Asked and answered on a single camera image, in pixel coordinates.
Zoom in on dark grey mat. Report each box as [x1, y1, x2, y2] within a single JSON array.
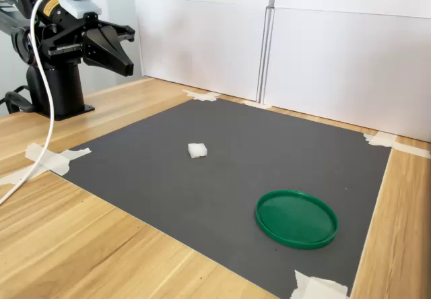
[[60, 98, 394, 299]]

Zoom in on round green lid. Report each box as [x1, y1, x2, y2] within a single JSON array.
[[255, 189, 339, 250]]

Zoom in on white partition panel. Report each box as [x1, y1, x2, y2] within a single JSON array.
[[262, 0, 431, 143], [133, 0, 274, 103]]

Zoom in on small white plastic terminal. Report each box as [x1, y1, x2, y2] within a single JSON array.
[[187, 141, 208, 160]]

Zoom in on thick black braided cable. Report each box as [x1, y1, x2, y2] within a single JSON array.
[[0, 85, 35, 115]]

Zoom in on white camera cable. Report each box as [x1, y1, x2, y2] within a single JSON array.
[[0, 0, 61, 206]]

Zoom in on white masking tape piece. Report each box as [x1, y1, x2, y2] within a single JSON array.
[[0, 143, 92, 188], [362, 131, 431, 160], [242, 99, 273, 110], [182, 89, 220, 103], [290, 269, 350, 299]]

